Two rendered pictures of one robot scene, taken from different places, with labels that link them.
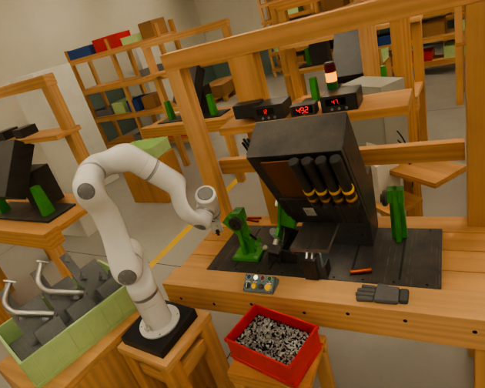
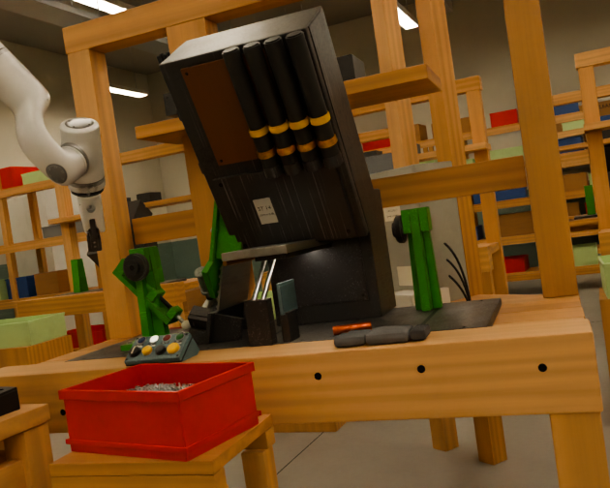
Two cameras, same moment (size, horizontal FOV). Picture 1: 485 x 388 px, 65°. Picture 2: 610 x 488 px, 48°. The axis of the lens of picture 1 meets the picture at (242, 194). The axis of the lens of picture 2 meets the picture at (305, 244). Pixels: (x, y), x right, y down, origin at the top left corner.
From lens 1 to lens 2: 0.91 m
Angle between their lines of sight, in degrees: 26
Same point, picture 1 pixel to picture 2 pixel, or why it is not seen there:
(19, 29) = not seen: outside the picture
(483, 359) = (568, 441)
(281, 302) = not seen: hidden behind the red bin
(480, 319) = (548, 334)
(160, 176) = (4, 67)
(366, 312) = (350, 363)
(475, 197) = (547, 237)
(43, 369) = not seen: outside the picture
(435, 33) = (526, 231)
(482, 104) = (534, 76)
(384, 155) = (404, 188)
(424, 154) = (465, 180)
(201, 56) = (126, 25)
